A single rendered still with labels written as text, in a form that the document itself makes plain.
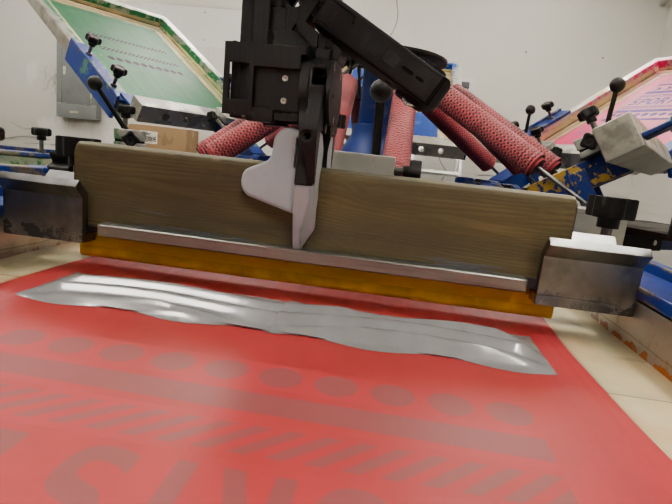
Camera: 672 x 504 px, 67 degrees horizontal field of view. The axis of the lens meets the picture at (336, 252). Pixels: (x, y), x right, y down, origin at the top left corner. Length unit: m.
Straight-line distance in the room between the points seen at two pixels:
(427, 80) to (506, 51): 4.31
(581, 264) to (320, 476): 0.27
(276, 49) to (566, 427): 0.30
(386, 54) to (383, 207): 0.11
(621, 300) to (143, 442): 0.34
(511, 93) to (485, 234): 4.27
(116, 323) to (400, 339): 0.18
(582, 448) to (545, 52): 4.56
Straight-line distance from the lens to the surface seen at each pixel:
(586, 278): 0.42
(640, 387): 0.36
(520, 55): 4.72
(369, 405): 0.26
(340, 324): 0.35
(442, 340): 0.34
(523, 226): 0.41
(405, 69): 0.40
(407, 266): 0.39
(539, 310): 0.44
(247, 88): 0.40
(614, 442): 0.28
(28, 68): 5.76
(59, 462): 0.22
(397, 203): 0.40
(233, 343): 0.31
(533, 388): 0.32
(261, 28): 0.42
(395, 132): 0.93
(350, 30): 0.40
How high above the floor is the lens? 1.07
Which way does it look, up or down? 11 degrees down
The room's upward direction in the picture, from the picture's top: 6 degrees clockwise
